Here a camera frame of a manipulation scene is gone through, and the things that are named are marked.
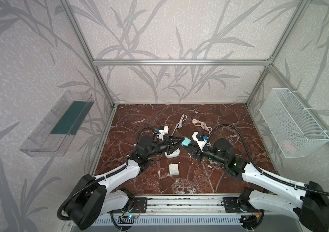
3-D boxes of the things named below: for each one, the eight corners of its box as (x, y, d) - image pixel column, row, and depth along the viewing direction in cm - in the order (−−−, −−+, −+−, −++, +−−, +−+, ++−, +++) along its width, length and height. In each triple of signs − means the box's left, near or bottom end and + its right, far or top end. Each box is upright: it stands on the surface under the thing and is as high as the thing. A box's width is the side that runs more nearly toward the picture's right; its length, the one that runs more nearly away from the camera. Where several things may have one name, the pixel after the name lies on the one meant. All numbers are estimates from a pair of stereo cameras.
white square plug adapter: (169, 175, 86) (168, 173, 83) (169, 165, 89) (169, 163, 87) (178, 175, 86) (178, 173, 83) (178, 165, 89) (178, 163, 87)
